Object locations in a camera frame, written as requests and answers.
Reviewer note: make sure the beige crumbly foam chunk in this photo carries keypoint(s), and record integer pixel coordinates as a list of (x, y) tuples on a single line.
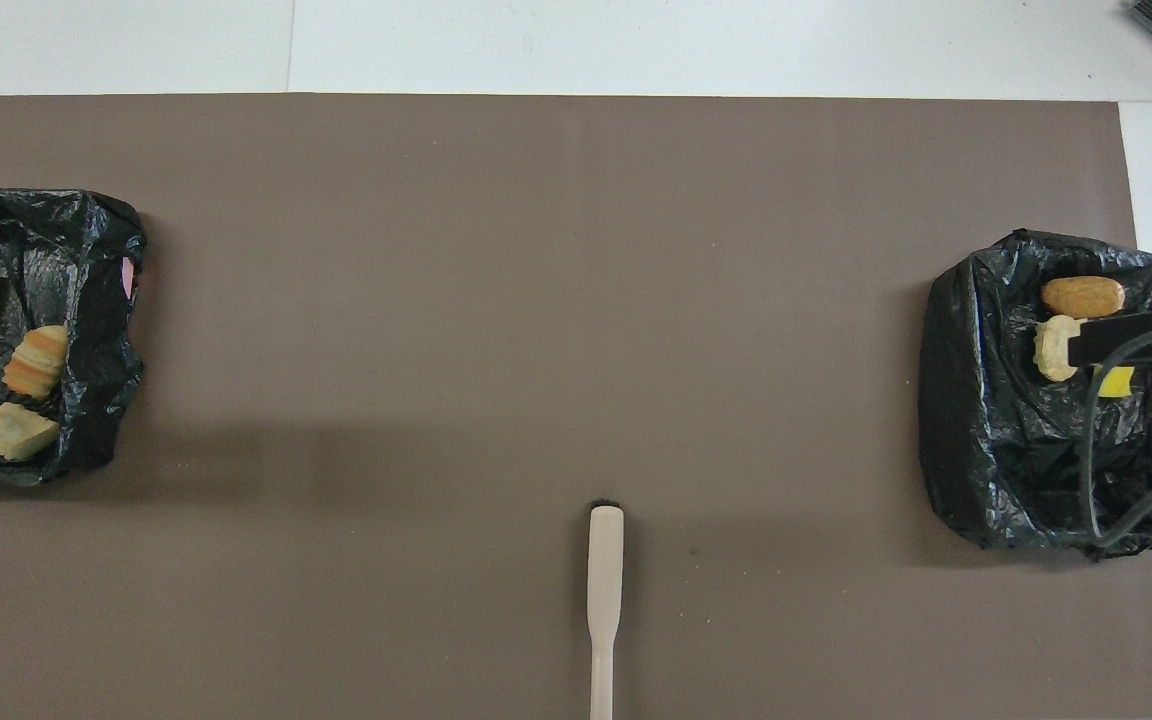
[(36, 362), (16, 432), (1051, 348)]

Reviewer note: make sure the brown bread roll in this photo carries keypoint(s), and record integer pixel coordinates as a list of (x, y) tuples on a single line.
[(1083, 297)]

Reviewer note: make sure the small yellow sponge piece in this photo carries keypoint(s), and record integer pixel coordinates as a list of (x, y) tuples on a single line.
[(1116, 381)]

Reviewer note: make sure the brown table mat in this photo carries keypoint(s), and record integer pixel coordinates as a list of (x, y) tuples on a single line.
[(536, 300)]

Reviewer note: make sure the beige hand brush black bristles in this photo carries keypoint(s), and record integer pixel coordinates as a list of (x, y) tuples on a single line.
[(604, 570)]

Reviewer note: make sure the black bagged bin pink mark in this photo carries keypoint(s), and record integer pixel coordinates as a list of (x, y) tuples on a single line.
[(86, 260)]

